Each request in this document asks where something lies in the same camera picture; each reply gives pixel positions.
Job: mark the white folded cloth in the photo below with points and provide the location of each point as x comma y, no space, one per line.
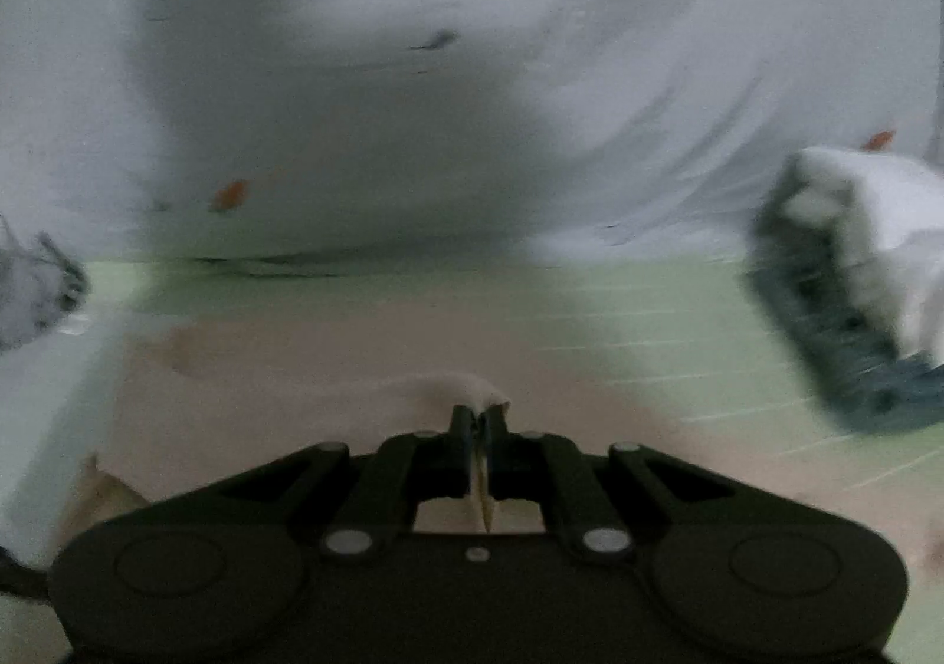
900,229

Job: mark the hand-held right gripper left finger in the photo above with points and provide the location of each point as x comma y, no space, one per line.
461,443

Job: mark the grey patterned garment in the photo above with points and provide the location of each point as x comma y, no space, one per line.
37,295

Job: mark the beige garment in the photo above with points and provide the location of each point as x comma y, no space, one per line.
295,391

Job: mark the carrot print blanket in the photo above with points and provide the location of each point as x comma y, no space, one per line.
369,45

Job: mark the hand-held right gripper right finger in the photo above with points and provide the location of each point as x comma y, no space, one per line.
495,446

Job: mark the blue patterned folded garment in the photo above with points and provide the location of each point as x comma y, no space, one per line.
833,354

